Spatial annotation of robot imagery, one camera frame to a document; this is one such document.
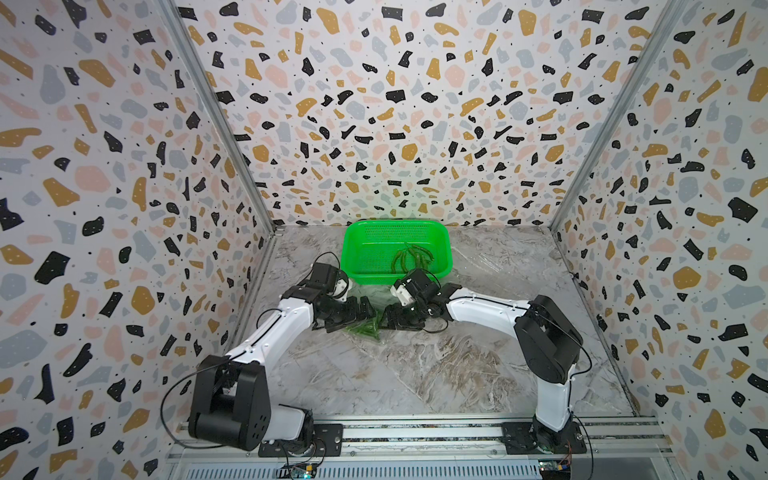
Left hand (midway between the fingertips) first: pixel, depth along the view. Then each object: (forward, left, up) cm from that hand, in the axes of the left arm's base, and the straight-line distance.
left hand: (366, 315), depth 85 cm
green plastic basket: (+33, -1, -11) cm, 34 cm away
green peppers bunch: (0, 0, -7) cm, 7 cm away
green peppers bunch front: (+29, -14, -10) cm, 34 cm away
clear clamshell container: (+12, -3, -10) cm, 16 cm away
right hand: (-2, -6, -4) cm, 7 cm away
